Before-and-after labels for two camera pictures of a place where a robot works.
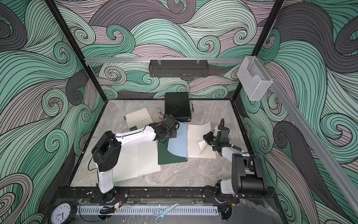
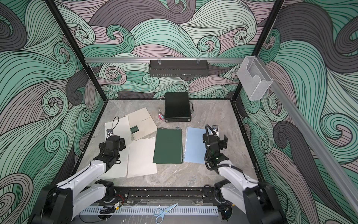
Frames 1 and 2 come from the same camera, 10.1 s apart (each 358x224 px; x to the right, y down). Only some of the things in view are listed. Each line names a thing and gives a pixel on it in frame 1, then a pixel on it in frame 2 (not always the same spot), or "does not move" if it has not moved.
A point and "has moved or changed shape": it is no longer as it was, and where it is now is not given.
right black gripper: (207, 137) -> (222, 143)
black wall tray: (178, 68) does not move
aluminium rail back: (165, 59) does not move
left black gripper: (174, 135) -> (121, 143)
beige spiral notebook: (140, 118) does not move
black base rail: (192, 195) does not move
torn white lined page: (127, 165) -> (120, 127)
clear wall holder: (254, 77) does not move
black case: (177, 105) does not move
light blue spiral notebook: (190, 143) has moved or changed shape
